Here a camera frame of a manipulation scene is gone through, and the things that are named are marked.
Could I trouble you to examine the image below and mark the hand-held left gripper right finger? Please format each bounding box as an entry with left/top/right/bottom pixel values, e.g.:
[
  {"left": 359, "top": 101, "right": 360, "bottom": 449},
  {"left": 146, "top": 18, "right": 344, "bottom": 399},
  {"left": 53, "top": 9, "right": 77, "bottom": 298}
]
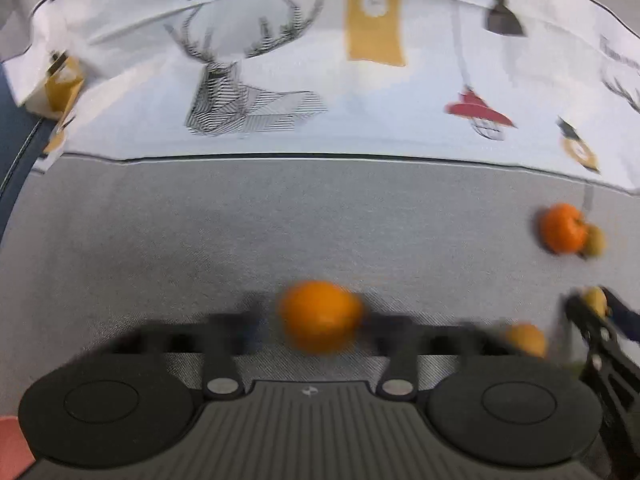
[{"left": 360, "top": 310, "right": 507, "bottom": 402}]

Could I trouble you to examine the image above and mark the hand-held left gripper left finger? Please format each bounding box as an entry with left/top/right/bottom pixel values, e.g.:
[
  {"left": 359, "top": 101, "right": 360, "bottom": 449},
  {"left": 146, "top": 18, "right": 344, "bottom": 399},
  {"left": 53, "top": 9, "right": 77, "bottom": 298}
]
[{"left": 105, "top": 305, "right": 261, "bottom": 402}]

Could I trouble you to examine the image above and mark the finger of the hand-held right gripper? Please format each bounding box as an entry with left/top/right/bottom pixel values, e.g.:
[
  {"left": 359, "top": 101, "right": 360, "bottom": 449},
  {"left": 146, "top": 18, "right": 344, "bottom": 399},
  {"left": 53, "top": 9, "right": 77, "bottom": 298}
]
[
  {"left": 565, "top": 294, "right": 626, "bottom": 361},
  {"left": 600, "top": 287, "right": 640, "bottom": 346}
]

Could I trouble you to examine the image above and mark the small green fruit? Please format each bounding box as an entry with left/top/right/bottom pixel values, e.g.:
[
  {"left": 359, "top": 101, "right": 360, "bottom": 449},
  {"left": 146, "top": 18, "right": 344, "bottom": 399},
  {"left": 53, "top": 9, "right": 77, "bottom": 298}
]
[
  {"left": 580, "top": 286, "right": 608, "bottom": 318},
  {"left": 580, "top": 225, "right": 607, "bottom": 260}
]

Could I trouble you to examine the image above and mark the small orange mandarin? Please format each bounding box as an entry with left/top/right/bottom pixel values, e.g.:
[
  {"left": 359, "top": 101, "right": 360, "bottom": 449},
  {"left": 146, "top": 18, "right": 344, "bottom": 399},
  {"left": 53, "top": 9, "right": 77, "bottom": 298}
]
[
  {"left": 502, "top": 323, "right": 548, "bottom": 359},
  {"left": 276, "top": 280, "right": 366, "bottom": 356}
]

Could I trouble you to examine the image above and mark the orange mandarin with long stem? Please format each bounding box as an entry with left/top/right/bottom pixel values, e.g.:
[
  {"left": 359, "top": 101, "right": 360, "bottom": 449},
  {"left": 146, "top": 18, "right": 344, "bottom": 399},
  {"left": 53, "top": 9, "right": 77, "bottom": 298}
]
[{"left": 537, "top": 185, "right": 596, "bottom": 256}]

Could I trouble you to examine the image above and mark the pink plate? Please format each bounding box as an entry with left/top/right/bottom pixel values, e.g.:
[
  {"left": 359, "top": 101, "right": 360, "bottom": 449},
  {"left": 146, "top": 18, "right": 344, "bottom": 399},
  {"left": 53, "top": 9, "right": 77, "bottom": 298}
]
[{"left": 0, "top": 414, "right": 37, "bottom": 478}]

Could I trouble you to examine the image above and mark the grey quilt with printed band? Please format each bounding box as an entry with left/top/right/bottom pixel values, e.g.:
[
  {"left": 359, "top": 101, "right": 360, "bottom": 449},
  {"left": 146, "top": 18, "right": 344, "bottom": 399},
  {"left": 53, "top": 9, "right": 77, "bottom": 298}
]
[{"left": 0, "top": 0, "right": 640, "bottom": 193}]

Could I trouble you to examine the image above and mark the blue cushion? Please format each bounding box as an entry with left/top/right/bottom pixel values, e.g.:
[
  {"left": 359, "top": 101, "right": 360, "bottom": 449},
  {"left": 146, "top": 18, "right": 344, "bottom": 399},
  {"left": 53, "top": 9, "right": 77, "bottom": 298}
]
[{"left": 0, "top": 67, "right": 43, "bottom": 231}]

